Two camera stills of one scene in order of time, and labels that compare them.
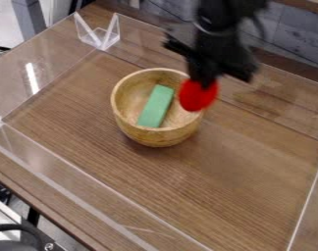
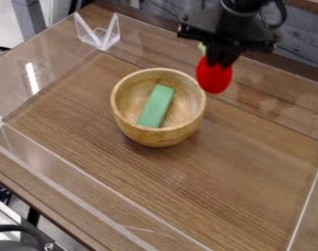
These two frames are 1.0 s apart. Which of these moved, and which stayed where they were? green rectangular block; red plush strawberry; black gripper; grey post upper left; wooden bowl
Moved: red plush strawberry; black gripper
Stayed: grey post upper left; green rectangular block; wooden bowl
